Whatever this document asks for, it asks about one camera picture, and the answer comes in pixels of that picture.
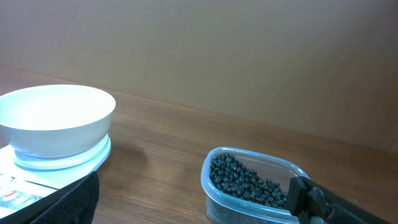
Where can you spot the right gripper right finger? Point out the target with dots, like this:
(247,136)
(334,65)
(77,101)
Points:
(310,203)

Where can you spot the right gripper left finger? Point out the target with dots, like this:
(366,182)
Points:
(74,204)

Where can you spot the white digital kitchen scale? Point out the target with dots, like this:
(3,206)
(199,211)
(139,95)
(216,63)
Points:
(25,179)

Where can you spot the white bowl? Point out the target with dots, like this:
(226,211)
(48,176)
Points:
(56,120)

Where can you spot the clear plastic container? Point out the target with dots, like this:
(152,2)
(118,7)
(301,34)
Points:
(223,208)

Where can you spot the black beans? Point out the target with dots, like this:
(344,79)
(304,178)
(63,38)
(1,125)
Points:
(233,178)

